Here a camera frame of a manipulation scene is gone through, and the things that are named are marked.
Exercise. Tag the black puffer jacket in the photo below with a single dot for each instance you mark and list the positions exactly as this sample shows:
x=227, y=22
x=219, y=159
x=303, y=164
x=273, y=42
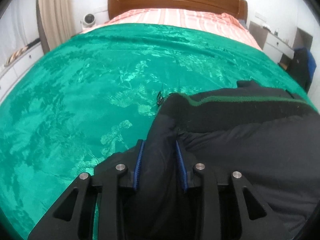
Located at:
x=252, y=159

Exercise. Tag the white nightstand cabinet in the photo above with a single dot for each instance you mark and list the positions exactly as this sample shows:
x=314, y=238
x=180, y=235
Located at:
x=271, y=45

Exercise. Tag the dark coat on chair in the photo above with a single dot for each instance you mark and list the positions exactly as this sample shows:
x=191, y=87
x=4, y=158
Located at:
x=298, y=69

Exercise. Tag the pink plaid bed sheet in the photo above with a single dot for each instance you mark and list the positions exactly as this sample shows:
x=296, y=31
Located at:
x=219, y=24

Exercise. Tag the patterned cloth on dresser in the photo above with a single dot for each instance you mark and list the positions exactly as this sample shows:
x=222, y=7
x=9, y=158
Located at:
x=20, y=52

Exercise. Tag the green floral blanket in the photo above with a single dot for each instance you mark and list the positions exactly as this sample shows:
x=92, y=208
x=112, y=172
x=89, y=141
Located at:
x=96, y=95

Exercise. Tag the white round camera device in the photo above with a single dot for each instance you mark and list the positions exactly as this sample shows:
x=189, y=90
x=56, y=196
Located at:
x=88, y=21

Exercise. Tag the white long dresser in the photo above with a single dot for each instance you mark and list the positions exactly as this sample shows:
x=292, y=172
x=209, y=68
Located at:
x=12, y=74

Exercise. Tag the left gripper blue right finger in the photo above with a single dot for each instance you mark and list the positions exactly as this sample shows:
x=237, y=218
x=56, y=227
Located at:
x=183, y=176

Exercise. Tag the beige curtain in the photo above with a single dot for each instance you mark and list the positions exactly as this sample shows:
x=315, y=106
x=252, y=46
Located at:
x=55, y=22

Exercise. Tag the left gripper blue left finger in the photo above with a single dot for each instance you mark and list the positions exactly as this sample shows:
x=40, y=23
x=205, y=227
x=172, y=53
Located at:
x=136, y=174

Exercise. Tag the blue garment on chair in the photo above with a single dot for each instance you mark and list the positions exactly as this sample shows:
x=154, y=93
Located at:
x=311, y=61

